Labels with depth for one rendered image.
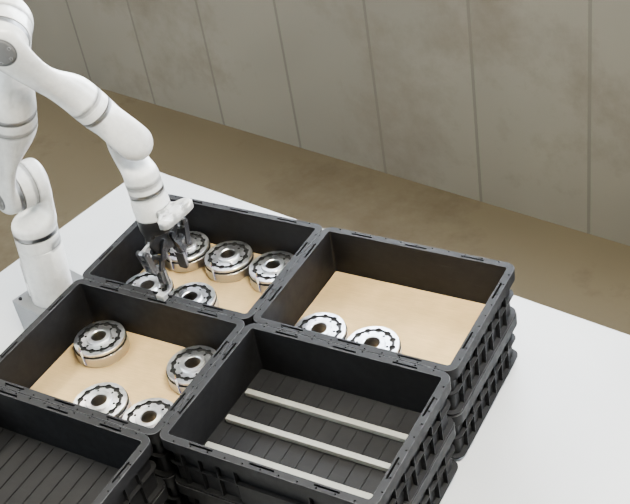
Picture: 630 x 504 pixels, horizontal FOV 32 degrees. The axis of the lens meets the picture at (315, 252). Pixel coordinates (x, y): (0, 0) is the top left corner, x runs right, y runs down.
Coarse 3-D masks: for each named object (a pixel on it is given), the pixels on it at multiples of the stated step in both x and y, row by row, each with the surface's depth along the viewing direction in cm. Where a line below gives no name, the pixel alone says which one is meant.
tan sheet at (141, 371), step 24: (144, 336) 213; (72, 360) 211; (120, 360) 209; (144, 360) 208; (168, 360) 207; (48, 384) 206; (72, 384) 205; (120, 384) 203; (144, 384) 202; (168, 384) 201
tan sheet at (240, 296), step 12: (180, 276) 227; (192, 276) 226; (204, 276) 226; (216, 288) 222; (228, 288) 221; (240, 288) 221; (252, 288) 220; (228, 300) 218; (240, 300) 218; (252, 300) 217; (240, 312) 215
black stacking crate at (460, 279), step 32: (320, 256) 214; (352, 256) 216; (384, 256) 212; (416, 256) 208; (288, 288) 205; (320, 288) 216; (416, 288) 213; (448, 288) 209; (480, 288) 204; (288, 320) 207; (480, 352) 190
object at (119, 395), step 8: (96, 384) 200; (104, 384) 199; (112, 384) 199; (88, 392) 199; (112, 392) 198; (120, 392) 197; (80, 400) 197; (120, 400) 196; (112, 408) 194; (120, 408) 194
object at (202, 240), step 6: (192, 234) 233; (198, 234) 232; (204, 234) 232; (198, 240) 231; (204, 240) 231; (198, 246) 229; (204, 246) 229; (174, 252) 229; (186, 252) 228; (192, 252) 228; (198, 252) 228; (204, 252) 228; (168, 258) 227; (174, 258) 227; (192, 258) 226
